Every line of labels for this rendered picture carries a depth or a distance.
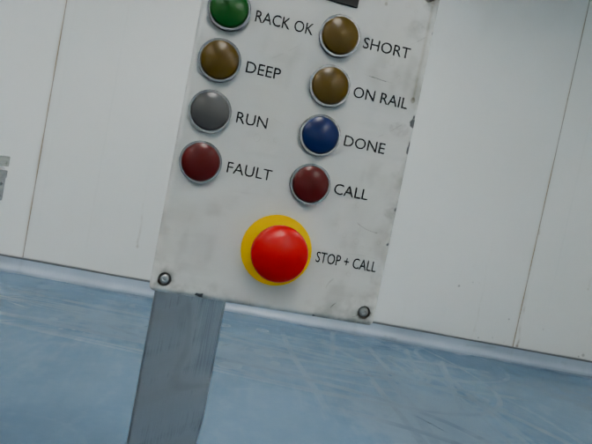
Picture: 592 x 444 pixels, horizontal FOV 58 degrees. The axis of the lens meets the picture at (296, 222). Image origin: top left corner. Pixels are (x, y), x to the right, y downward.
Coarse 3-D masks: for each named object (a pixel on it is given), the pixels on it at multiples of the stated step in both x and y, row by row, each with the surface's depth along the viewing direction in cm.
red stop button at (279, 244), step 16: (256, 240) 37; (272, 240) 36; (288, 240) 36; (304, 240) 37; (256, 256) 36; (272, 256) 36; (288, 256) 36; (304, 256) 37; (272, 272) 37; (288, 272) 37
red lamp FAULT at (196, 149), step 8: (192, 144) 37; (200, 144) 37; (208, 144) 38; (184, 152) 37; (192, 152) 37; (200, 152) 37; (208, 152) 37; (216, 152) 38; (184, 160) 37; (192, 160) 37; (200, 160) 37; (208, 160) 37; (216, 160) 38; (184, 168) 37; (192, 168) 37; (200, 168) 37; (208, 168) 37; (216, 168) 38; (192, 176) 37; (200, 176) 37; (208, 176) 38
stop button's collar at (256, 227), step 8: (272, 216) 39; (280, 216) 39; (256, 224) 39; (264, 224) 39; (272, 224) 39; (280, 224) 39; (288, 224) 39; (296, 224) 39; (248, 232) 39; (256, 232) 39; (304, 232) 39; (248, 240) 39; (240, 248) 39; (248, 248) 39; (248, 256) 39; (328, 256) 40; (248, 264) 39; (336, 264) 40; (352, 264) 40; (248, 272) 39; (256, 272) 39; (264, 280) 39
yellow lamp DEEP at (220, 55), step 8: (208, 48) 37; (216, 48) 37; (224, 48) 37; (232, 48) 37; (200, 56) 37; (208, 56) 37; (216, 56) 37; (224, 56) 37; (232, 56) 37; (208, 64) 37; (216, 64) 37; (224, 64) 37; (232, 64) 37; (208, 72) 37; (216, 72) 37; (224, 72) 37; (232, 72) 37
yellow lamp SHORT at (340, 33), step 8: (328, 24) 38; (336, 24) 38; (344, 24) 38; (352, 24) 38; (328, 32) 38; (336, 32) 38; (344, 32) 38; (352, 32) 38; (328, 40) 38; (336, 40) 38; (344, 40) 38; (352, 40) 38; (328, 48) 38; (336, 48) 38; (344, 48) 38; (352, 48) 38
